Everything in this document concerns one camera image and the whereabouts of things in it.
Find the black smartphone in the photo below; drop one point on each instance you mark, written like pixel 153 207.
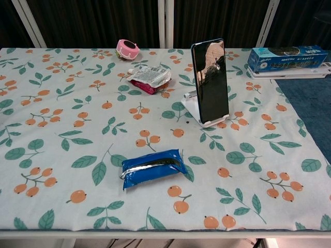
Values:
pixel 210 85

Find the white folding phone stand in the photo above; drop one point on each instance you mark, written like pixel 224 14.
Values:
pixel 191 104

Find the blue foil snack packet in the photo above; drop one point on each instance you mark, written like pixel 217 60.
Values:
pixel 152 170

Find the silver red spout pouch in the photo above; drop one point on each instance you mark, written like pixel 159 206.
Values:
pixel 150 77

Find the pink round cake toy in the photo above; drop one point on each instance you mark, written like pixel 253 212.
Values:
pixel 128 49

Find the floral leaf fruit tablecloth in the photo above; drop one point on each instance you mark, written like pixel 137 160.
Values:
pixel 77 129

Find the blue cookie box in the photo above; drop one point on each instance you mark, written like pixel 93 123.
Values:
pixel 287 59

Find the blue felt table mat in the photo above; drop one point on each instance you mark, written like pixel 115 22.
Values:
pixel 310 98

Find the white partition frame post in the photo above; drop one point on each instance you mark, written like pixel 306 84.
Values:
pixel 165 23
pixel 29 23
pixel 267 23

